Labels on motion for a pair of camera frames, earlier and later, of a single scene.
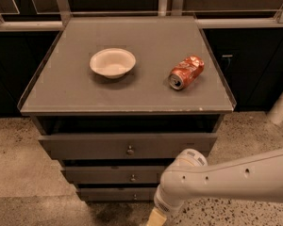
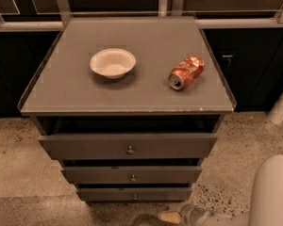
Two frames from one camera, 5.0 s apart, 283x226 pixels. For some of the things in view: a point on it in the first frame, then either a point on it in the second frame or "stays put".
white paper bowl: [112, 63] stays put
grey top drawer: [114, 147] stays put
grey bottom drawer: [119, 194] stays put
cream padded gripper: [164, 203] -> [189, 213]
